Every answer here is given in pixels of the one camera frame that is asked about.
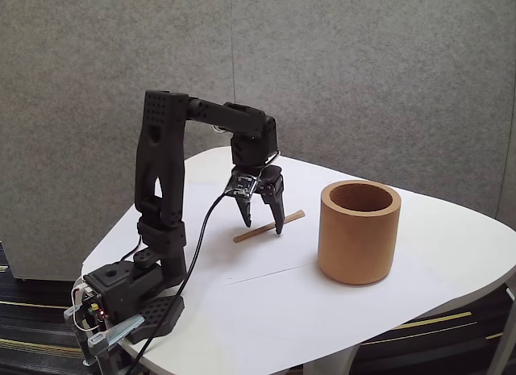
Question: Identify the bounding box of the controller board with LEDs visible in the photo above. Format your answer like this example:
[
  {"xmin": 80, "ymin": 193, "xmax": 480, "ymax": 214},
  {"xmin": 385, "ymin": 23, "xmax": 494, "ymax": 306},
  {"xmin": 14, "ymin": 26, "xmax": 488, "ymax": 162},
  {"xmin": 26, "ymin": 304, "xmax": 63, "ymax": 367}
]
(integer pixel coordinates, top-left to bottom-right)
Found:
[{"xmin": 79, "ymin": 292, "xmax": 110, "ymax": 323}]

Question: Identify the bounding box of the brown cylindrical pen holder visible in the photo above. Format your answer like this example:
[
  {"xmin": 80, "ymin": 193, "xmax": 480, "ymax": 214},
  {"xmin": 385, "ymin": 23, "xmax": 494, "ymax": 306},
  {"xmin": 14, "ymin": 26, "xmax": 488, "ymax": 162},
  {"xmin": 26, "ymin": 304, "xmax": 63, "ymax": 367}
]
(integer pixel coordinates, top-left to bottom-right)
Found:
[{"xmin": 317, "ymin": 180, "xmax": 403, "ymax": 286}]

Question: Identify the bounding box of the black camera cable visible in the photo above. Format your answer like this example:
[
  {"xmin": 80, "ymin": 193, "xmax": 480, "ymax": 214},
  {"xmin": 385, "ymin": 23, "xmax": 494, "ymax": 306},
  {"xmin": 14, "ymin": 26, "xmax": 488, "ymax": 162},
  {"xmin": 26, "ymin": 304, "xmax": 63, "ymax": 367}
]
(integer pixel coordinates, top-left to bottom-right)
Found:
[{"xmin": 127, "ymin": 187, "xmax": 237, "ymax": 375}]

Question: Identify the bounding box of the white straight table leg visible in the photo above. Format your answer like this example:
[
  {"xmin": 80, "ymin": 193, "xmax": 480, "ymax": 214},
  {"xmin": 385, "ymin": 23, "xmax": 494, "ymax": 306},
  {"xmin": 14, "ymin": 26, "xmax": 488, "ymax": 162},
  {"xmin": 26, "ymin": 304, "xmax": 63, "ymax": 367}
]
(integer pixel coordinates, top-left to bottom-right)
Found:
[{"xmin": 489, "ymin": 269, "xmax": 516, "ymax": 375}]

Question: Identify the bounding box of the white curved table leg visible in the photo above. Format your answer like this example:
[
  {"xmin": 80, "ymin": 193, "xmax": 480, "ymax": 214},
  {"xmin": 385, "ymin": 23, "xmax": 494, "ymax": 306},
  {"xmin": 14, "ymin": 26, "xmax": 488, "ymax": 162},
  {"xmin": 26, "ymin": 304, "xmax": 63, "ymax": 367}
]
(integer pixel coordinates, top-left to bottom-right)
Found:
[{"xmin": 302, "ymin": 342, "xmax": 360, "ymax": 375}]

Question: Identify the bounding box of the grey metal table clamp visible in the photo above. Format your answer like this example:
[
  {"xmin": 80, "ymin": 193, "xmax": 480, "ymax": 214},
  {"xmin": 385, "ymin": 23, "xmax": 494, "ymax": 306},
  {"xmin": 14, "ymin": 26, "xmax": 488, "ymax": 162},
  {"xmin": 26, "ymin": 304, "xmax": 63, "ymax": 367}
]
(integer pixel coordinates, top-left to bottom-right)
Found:
[{"xmin": 63, "ymin": 306, "xmax": 145, "ymax": 369}]

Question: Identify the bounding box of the thin white wire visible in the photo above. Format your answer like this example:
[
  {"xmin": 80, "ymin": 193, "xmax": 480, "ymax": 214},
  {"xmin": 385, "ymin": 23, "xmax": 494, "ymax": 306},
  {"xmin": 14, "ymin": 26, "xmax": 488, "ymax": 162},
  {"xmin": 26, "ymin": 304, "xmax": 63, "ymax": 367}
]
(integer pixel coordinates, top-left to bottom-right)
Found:
[{"xmin": 69, "ymin": 281, "xmax": 102, "ymax": 334}]

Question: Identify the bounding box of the thin wooden pen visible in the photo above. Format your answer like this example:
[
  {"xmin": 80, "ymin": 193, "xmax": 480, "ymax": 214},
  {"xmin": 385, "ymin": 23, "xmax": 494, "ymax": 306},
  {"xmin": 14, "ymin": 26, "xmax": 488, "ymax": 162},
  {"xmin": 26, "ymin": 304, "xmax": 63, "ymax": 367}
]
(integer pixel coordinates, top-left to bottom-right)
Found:
[{"xmin": 232, "ymin": 210, "xmax": 306, "ymax": 244}]

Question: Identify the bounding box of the bare camera circuit board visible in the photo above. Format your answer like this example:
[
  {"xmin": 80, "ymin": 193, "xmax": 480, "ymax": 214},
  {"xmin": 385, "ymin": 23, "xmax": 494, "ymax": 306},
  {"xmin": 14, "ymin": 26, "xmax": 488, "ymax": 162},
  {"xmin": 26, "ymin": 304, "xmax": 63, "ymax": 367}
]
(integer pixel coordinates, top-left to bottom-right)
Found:
[{"xmin": 224, "ymin": 171, "xmax": 259, "ymax": 198}]

